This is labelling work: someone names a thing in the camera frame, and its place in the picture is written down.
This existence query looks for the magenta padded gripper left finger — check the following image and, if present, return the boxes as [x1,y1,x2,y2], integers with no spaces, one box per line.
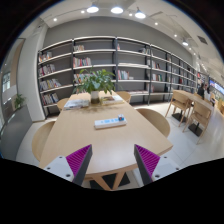
[44,145,92,186]

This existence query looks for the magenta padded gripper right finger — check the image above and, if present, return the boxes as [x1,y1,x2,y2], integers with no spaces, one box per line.
[134,144,180,185]

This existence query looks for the blue and red charger plug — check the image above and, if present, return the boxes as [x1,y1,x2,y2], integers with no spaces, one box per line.
[118,114,124,121]

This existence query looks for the wooden chair near left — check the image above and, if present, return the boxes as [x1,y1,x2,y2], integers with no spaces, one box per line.
[32,121,55,160]

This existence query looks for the wooden chair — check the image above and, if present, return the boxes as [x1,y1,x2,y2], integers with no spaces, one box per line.
[137,108,170,137]
[117,91,131,103]
[168,90,192,124]
[57,98,69,111]
[185,100,213,139]
[32,121,55,160]

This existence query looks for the wooden chair near right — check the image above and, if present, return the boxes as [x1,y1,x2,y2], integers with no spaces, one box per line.
[137,108,170,137]

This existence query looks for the light wooden table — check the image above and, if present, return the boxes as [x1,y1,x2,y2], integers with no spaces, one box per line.
[39,90,174,191]

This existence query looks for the white power strip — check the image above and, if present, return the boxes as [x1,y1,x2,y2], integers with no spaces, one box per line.
[94,118,127,129]

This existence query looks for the open magazine on left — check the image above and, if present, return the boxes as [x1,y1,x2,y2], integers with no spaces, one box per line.
[63,99,89,110]

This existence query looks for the wooden chair far left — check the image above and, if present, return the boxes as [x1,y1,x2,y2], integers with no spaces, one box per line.
[57,98,69,111]

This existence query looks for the book stack on right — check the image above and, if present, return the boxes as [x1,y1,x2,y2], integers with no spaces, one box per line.
[101,95,124,105]

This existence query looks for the wooden chair right front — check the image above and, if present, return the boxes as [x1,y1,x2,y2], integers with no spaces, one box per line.
[185,100,213,139]

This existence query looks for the wooden chair right back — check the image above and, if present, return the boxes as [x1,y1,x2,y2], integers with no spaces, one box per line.
[168,90,192,124]

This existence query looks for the wooden chair far right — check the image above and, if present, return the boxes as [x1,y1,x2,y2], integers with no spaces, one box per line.
[117,91,131,103]

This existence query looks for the green potted plant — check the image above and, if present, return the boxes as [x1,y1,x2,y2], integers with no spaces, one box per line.
[73,68,114,104]

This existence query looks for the small plant by window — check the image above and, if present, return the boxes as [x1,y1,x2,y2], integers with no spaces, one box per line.
[14,94,25,109]

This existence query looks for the seated person in background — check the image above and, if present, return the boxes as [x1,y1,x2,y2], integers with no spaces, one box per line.
[197,83,210,100]

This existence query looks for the large grey bookshelf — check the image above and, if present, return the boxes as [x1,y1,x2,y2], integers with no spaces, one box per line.
[37,36,197,116]

